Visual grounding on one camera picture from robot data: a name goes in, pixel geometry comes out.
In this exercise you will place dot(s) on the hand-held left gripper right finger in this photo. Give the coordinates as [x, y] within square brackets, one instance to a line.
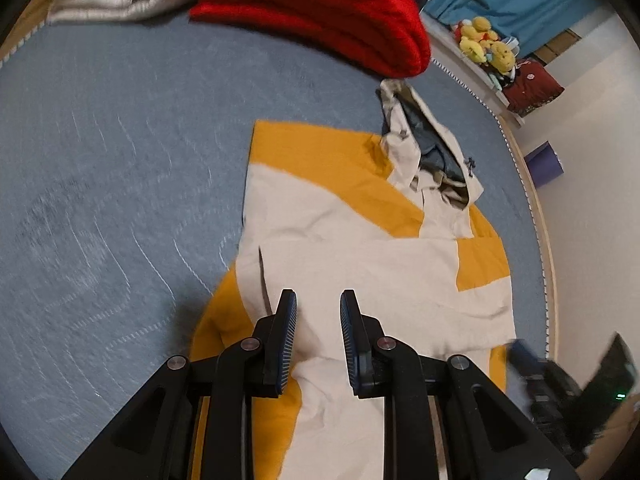
[348, 340]

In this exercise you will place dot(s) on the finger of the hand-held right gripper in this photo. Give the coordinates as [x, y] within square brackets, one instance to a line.
[522, 355]

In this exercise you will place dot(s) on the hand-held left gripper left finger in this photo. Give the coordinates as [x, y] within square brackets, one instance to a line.
[287, 340]

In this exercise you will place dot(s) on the yellow and cream hooded jacket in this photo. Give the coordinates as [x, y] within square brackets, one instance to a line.
[350, 260]

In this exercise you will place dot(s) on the purple box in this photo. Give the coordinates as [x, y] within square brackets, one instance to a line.
[544, 165]

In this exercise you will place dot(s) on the grey quilted mattress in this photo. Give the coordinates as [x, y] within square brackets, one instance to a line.
[125, 160]

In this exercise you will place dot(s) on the dark red cloth bag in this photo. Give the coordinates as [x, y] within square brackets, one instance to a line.
[532, 82]

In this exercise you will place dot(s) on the yellow plush toy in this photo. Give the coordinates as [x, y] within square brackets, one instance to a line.
[502, 55]
[475, 35]

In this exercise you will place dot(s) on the red folded blanket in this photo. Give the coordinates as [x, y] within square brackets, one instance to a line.
[320, 5]

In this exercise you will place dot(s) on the blue curtain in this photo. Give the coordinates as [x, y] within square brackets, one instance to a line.
[540, 0]

